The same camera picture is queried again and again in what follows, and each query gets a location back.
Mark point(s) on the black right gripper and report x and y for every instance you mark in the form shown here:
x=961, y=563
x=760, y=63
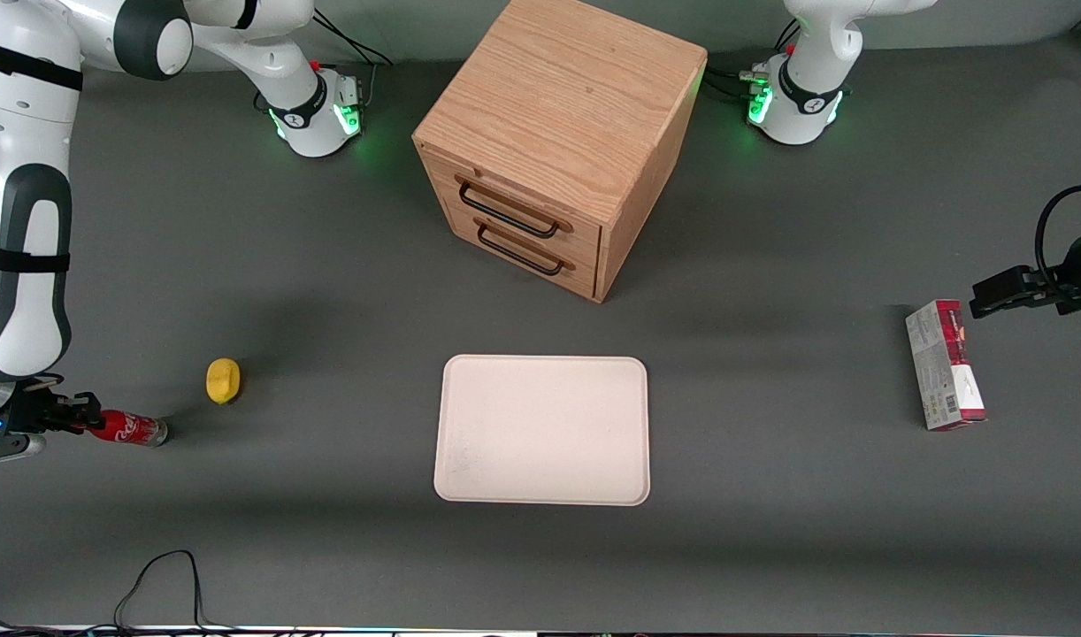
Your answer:
x=29, y=410

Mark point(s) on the red coke bottle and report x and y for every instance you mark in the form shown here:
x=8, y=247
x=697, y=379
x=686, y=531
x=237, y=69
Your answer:
x=134, y=429

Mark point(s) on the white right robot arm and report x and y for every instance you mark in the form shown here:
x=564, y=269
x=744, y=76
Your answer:
x=27, y=177

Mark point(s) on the beige plastic tray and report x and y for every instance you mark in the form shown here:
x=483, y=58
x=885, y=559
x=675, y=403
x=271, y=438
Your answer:
x=542, y=430

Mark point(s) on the red and white carton box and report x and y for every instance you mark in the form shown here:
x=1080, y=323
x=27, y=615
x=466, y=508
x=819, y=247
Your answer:
x=944, y=364

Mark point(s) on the yellow lemon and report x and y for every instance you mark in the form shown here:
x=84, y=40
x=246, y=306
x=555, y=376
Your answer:
x=223, y=380

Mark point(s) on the wooden drawer cabinet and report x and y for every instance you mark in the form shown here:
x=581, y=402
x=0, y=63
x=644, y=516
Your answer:
x=558, y=115

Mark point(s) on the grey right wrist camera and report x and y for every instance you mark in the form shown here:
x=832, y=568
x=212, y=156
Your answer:
x=10, y=448

